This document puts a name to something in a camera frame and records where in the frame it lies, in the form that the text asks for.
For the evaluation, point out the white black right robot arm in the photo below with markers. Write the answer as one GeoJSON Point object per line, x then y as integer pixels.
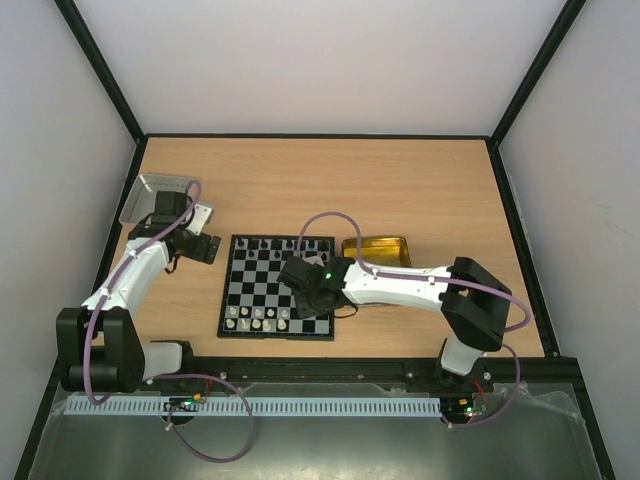
{"type": "Point", "coordinates": [473, 302]}

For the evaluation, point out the black enclosure frame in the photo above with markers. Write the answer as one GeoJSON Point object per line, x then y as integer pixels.
{"type": "Point", "coordinates": [560, 28]}

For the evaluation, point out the left controller circuit board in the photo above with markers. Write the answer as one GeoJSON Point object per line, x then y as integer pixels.
{"type": "Point", "coordinates": [192, 403]}

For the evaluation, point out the silver metal tin lid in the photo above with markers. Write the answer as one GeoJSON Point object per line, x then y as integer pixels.
{"type": "Point", "coordinates": [141, 198]}

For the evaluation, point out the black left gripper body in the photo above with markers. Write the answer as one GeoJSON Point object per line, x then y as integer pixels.
{"type": "Point", "coordinates": [205, 253]}

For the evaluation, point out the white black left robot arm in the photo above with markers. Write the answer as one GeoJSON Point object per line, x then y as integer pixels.
{"type": "Point", "coordinates": [99, 350]}

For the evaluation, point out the gold metal tin box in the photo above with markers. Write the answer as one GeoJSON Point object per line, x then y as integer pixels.
{"type": "Point", "coordinates": [386, 251]}

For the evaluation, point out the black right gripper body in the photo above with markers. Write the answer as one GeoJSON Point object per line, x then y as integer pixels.
{"type": "Point", "coordinates": [295, 272]}

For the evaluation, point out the controller circuit board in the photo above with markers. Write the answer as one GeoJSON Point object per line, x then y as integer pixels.
{"type": "Point", "coordinates": [462, 410]}
{"type": "Point", "coordinates": [192, 403]}

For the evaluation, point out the white slotted cable duct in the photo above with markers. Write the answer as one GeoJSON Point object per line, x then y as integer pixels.
{"type": "Point", "coordinates": [263, 407]}

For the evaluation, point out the right controller circuit board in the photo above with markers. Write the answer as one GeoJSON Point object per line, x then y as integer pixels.
{"type": "Point", "coordinates": [462, 410]}

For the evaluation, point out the black silver chess board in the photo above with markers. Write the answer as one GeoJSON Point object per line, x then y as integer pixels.
{"type": "Point", "coordinates": [252, 291]}

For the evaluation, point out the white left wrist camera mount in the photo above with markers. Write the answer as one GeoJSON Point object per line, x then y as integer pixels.
{"type": "Point", "coordinates": [202, 214]}

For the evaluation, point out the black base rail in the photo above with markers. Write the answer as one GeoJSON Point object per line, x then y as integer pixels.
{"type": "Point", "coordinates": [418, 375]}

